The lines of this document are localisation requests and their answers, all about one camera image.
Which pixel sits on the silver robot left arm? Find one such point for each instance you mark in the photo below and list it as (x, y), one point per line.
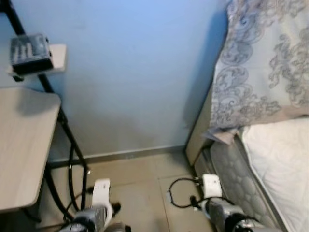
(91, 220)

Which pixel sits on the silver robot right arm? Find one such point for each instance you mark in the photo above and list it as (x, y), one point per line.
(231, 217)

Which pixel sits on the grey paisley print duvet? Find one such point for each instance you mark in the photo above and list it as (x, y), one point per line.
(260, 63)

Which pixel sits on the small white shelf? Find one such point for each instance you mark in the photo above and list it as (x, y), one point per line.
(59, 55)

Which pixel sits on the black box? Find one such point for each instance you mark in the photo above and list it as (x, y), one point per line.
(30, 55)

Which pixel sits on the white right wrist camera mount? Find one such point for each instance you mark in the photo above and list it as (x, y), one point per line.
(211, 184)

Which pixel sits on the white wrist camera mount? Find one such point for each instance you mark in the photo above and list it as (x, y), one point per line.
(101, 191)
(211, 184)

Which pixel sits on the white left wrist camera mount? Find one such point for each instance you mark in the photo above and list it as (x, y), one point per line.
(101, 191)

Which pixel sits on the beige wooden bed frame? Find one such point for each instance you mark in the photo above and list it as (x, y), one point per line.
(198, 140)

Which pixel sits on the wooden desk with black frame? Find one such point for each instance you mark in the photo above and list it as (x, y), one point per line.
(24, 145)

